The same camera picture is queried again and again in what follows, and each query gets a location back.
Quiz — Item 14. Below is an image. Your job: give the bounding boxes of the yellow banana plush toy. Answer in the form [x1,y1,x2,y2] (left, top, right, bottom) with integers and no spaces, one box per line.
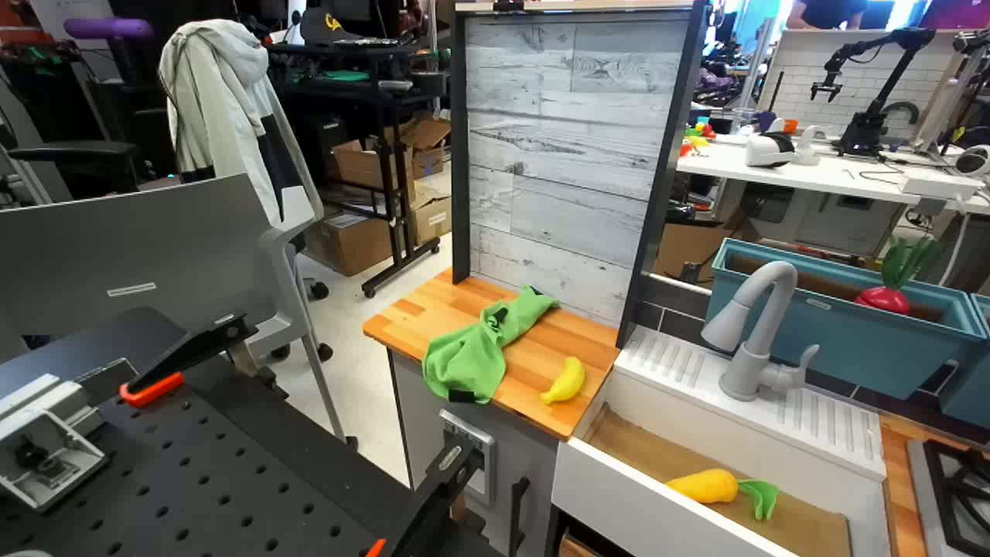
[539,355,591,410]

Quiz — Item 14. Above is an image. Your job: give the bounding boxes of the toy kitchen cabinet wooden counter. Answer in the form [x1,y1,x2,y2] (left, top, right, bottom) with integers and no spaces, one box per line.
[362,269,622,557]

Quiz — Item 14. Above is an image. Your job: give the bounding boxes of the green cloth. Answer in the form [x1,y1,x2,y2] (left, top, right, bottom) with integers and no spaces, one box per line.
[419,286,562,410]

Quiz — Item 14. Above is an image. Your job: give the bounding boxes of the grey toy faucet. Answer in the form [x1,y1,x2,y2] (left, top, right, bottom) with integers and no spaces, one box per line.
[700,256,826,406]

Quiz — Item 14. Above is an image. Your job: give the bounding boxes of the white toy sink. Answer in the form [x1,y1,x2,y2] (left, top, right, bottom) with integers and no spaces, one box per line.
[550,322,894,557]

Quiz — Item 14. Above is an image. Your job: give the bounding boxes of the yellow corn toy green leaves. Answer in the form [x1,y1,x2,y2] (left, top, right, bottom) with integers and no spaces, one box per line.
[664,468,783,523]

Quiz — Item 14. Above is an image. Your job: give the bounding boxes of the red radish toy green leaves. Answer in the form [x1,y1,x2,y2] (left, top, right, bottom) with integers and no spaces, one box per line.
[853,235,937,315]

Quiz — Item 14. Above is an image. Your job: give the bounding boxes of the toy stove top black burners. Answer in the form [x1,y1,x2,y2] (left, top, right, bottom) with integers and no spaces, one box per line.
[907,437,990,557]

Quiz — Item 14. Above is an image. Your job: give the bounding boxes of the grey wood-look back panel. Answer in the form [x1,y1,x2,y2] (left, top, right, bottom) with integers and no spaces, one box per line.
[447,0,708,349]

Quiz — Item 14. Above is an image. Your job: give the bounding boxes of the brown cardboard box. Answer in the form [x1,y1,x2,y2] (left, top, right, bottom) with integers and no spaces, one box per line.
[305,212,397,280]

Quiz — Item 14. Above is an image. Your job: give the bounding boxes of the black metal cart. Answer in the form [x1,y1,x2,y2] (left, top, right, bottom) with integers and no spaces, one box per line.
[269,38,454,302]

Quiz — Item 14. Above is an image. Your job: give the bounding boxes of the open cardboard box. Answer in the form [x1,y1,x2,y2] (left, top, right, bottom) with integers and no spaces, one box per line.
[329,111,454,195]

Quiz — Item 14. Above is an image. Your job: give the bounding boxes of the cardboard box behind panel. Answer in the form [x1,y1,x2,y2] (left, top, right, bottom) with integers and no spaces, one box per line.
[652,220,729,282]

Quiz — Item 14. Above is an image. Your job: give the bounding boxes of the teal plastic bin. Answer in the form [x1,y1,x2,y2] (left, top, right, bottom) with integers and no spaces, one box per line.
[706,239,990,402]
[939,291,990,430]

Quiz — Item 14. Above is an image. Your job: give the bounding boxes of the white hoodie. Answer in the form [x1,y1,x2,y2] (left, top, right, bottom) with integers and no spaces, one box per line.
[153,15,284,225]

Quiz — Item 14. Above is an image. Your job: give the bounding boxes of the white lab table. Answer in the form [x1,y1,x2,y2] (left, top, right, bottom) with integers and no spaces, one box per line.
[674,137,990,220]

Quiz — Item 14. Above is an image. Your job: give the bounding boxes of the grey monitor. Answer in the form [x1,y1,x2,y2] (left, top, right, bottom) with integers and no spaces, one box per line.
[0,172,286,358]

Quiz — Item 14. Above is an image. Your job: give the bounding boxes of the black clamp orange handle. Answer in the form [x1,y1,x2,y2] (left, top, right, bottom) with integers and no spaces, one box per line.
[115,311,260,412]
[362,442,490,557]

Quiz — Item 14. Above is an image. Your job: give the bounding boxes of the grey metal mounting bracket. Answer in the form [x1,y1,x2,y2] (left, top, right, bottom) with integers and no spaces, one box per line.
[0,368,110,514]

